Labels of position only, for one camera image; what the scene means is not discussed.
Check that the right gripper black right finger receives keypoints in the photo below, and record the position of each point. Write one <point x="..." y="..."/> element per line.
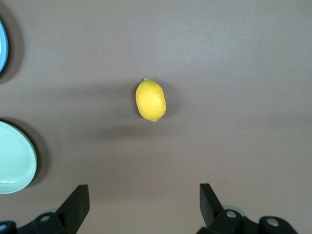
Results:
<point x="212" y="214"/>

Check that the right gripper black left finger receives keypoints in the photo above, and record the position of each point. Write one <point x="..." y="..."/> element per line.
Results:
<point x="73" y="212"/>

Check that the yellow lemon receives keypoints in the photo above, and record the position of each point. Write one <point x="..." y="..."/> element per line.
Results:
<point x="151" y="102"/>

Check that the green plate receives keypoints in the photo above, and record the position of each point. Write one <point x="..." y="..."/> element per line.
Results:
<point x="14" y="158"/>

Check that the blue plate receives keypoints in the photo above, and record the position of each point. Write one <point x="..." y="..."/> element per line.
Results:
<point x="3" y="48"/>

